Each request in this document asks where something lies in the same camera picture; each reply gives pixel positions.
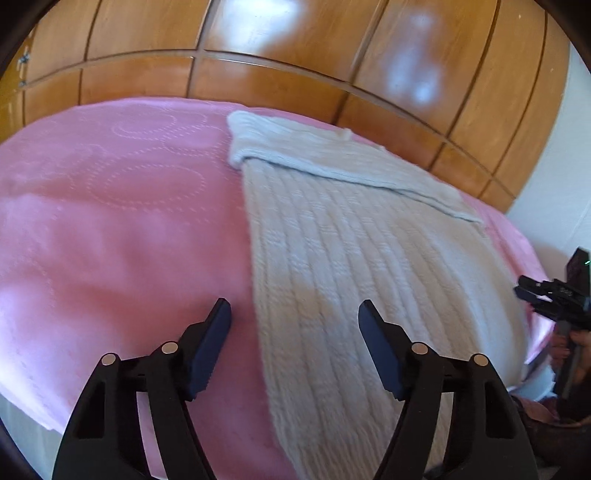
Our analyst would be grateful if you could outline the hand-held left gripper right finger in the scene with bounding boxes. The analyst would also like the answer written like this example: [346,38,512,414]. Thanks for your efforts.
[358,299,539,480]

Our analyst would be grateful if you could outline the pink blanket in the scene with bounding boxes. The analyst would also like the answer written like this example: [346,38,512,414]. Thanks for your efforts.
[0,97,555,480]

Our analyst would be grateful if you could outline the person's right hand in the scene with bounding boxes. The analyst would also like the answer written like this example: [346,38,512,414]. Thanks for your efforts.
[550,329,591,372]

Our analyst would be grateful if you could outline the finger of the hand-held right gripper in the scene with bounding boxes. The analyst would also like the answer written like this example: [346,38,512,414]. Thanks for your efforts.
[518,275,554,292]
[514,286,556,315]

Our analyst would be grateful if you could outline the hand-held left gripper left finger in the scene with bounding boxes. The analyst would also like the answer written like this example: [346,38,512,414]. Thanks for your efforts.
[52,298,232,480]

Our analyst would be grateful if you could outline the wooden wardrobe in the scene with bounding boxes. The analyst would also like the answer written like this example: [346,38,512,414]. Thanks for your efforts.
[0,0,573,213]

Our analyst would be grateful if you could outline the white bed sheet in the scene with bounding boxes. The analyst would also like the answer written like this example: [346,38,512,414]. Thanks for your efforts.
[508,360,557,402]

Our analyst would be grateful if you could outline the person's red patterned clothing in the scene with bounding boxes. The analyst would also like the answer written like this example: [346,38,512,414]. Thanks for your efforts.
[508,388,591,480]

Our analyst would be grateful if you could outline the white knit sweater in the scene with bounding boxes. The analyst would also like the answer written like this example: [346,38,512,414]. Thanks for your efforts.
[227,111,532,480]

